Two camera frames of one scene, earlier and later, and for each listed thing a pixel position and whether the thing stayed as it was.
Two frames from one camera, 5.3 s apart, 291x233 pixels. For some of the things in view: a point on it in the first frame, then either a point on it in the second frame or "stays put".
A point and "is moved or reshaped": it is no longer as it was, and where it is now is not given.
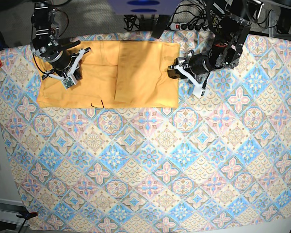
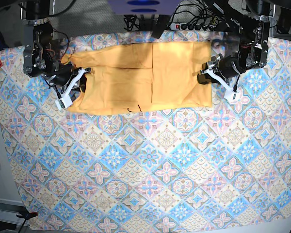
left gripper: [64, 66] -> [64, 80]
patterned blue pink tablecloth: [228, 162] stays put
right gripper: [194, 65] -> [226, 71]
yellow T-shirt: [116, 74] is moved or reshaped
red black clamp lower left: [26, 216] stays put
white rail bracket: [6, 210] stays put
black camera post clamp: [160, 25] stays put
